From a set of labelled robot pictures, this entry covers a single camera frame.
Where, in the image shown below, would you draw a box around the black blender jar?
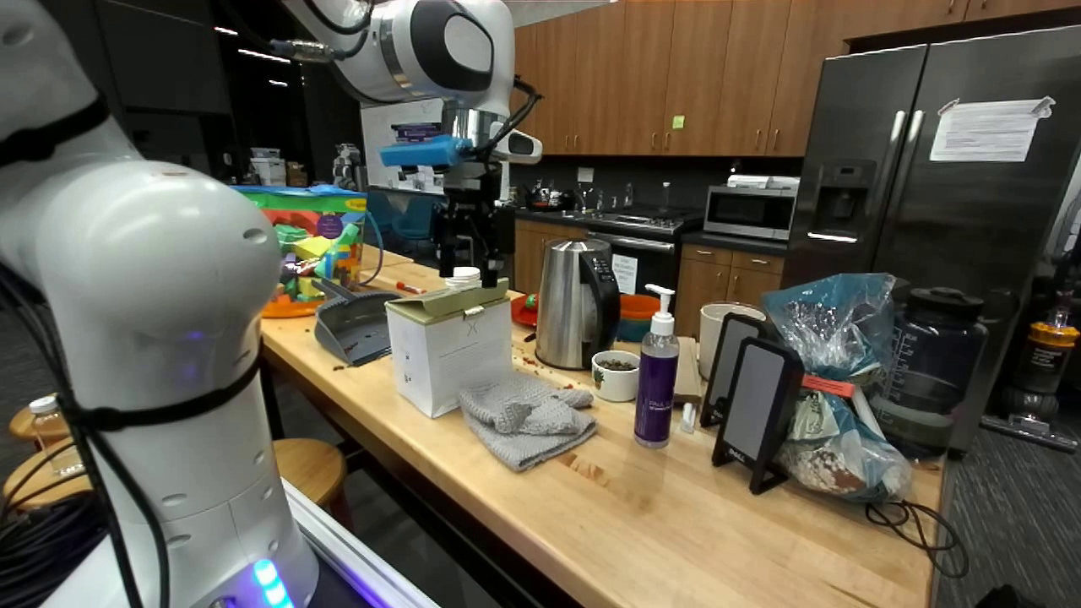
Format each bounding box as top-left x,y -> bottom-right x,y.
871,283 -> 994,462

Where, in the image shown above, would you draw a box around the white paper on oven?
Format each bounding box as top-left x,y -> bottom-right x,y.
611,255 -> 642,298

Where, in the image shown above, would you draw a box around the clear plastic bag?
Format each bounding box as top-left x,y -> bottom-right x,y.
760,272 -> 919,507

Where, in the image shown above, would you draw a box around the white cylindrical canister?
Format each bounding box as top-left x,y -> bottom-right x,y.
695,302 -> 770,383

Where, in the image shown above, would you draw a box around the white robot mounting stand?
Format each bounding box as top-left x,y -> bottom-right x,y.
45,482 -> 441,608

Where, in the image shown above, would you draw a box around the brown cardboard piece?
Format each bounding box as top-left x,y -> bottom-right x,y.
671,336 -> 710,407

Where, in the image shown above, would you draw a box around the colourful foam blocks pack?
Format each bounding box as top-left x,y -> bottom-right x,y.
234,184 -> 376,320

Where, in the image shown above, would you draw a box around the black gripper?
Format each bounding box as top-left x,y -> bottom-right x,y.
432,167 -> 513,292

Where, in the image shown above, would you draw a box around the small white bowl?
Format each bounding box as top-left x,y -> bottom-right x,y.
588,349 -> 642,407

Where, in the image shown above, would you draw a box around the white paper notice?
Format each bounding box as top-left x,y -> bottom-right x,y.
924,94 -> 1060,169

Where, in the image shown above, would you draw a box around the stainless steel refrigerator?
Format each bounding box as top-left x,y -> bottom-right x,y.
783,24 -> 1081,452

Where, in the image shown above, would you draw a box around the black kitchen oven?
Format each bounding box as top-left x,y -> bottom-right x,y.
585,214 -> 686,302

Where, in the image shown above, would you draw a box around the silver microwave oven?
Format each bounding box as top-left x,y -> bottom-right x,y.
700,184 -> 801,245

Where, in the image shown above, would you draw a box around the yellow upright vacuum cleaner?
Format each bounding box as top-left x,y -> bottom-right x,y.
1001,268 -> 1081,452

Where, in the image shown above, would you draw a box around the grey knitted cloth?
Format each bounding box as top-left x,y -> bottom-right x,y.
455,375 -> 601,478

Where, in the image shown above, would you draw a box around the wooden wall cabinets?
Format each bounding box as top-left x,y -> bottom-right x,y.
510,0 -> 1081,163

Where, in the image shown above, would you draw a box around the stainless steel electric kettle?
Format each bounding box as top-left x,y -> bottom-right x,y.
535,237 -> 625,375

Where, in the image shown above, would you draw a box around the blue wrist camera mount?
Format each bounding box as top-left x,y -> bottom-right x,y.
377,118 -> 475,173

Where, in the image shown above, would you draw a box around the white pack on microwave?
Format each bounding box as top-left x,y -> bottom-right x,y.
723,173 -> 804,196

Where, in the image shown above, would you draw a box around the grey plastic dustpan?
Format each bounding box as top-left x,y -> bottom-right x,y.
312,279 -> 397,372

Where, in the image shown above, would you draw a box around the black cable loop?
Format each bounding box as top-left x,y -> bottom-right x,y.
860,498 -> 972,585

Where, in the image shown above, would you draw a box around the wooden base cabinet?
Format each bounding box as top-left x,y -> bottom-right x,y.
510,218 -> 588,298
671,239 -> 788,338

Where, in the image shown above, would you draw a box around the purple pump bottle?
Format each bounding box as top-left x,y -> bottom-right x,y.
631,283 -> 683,449

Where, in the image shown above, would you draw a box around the white coffee filter box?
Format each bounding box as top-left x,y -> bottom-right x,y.
381,280 -> 517,424

